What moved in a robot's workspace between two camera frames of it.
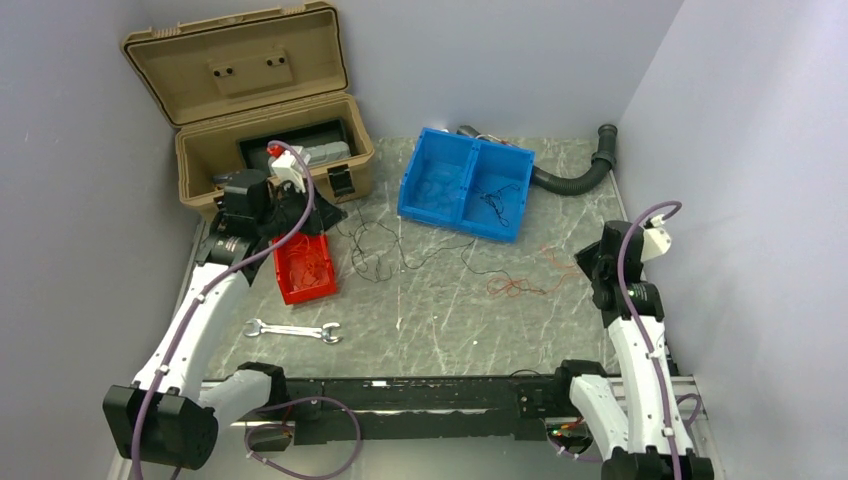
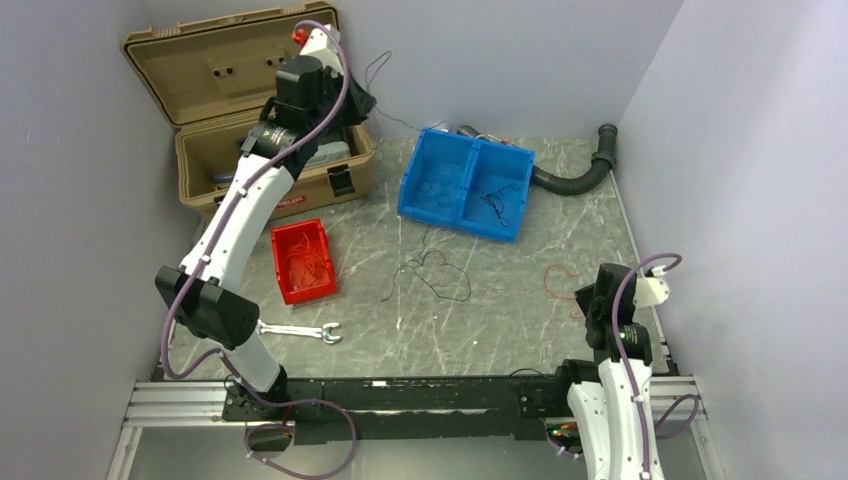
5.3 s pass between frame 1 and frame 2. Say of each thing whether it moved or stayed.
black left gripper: moved
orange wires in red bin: stayed
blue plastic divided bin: stayed
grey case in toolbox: stayed
